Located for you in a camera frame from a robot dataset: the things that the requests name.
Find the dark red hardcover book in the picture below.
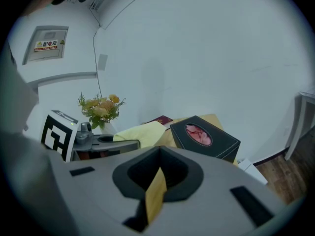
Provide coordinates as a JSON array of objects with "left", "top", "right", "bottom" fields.
[{"left": 145, "top": 115, "right": 174, "bottom": 125}]

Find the yellow artificial flower bouquet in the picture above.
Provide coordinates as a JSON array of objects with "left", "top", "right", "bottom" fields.
[{"left": 77, "top": 92, "right": 126, "bottom": 130}]

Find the person's left hand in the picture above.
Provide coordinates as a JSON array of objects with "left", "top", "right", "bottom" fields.
[{"left": 80, "top": 150, "right": 121, "bottom": 161}]

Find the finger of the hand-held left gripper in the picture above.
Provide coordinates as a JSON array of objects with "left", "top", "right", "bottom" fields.
[
  {"left": 92, "top": 140, "right": 141, "bottom": 153},
  {"left": 93, "top": 134, "right": 116, "bottom": 143}
]

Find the grey wall plate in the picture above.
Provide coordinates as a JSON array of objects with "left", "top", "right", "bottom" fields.
[{"left": 97, "top": 54, "right": 108, "bottom": 71}]

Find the black tissue box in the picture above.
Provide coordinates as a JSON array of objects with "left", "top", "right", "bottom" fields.
[{"left": 169, "top": 115, "right": 241, "bottom": 164}]

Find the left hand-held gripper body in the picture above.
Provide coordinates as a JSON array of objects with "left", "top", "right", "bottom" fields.
[{"left": 40, "top": 110, "right": 94, "bottom": 162}]

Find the yellow cloth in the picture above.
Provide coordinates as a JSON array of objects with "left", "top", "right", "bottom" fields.
[{"left": 112, "top": 120, "right": 168, "bottom": 148}]

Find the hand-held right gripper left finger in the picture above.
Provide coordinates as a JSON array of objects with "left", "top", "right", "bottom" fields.
[{"left": 49, "top": 146, "right": 160, "bottom": 236}]

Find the white metal table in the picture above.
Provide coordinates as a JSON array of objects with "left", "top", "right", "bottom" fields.
[{"left": 284, "top": 88, "right": 315, "bottom": 161}]

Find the grey electrical distribution box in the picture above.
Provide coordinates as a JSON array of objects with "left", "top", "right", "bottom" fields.
[{"left": 21, "top": 25, "right": 69, "bottom": 66}]

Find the pink tissue paper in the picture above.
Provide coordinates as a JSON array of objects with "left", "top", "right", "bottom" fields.
[{"left": 186, "top": 123, "right": 213, "bottom": 146}]

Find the black wall cable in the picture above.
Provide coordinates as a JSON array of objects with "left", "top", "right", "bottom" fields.
[{"left": 88, "top": 7, "right": 103, "bottom": 100}]

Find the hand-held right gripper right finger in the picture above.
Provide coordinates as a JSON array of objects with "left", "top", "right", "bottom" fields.
[{"left": 147, "top": 146, "right": 286, "bottom": 236}]

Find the white textured vase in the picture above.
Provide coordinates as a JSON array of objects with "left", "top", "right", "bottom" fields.
[{"left": 99, "top": 121, "right": 118, "bottom": 136}]

